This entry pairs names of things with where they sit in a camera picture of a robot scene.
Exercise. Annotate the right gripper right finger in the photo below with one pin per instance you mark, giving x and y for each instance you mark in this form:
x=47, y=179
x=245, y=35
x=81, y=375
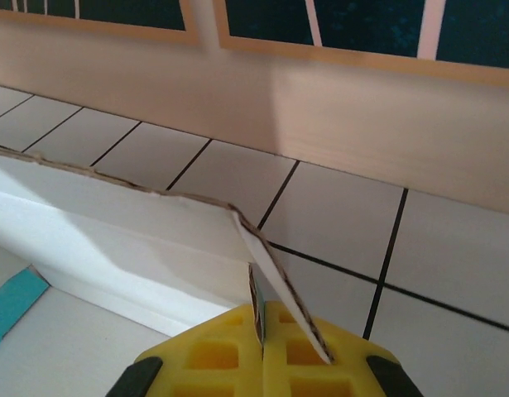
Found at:
x=361, y=372

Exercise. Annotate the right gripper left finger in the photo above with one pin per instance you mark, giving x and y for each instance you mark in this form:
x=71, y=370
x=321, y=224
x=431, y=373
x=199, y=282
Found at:
x=212, y=360

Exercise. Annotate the white and teal paper box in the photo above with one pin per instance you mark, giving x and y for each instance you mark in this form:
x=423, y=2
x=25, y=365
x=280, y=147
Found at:
x=113, y=231

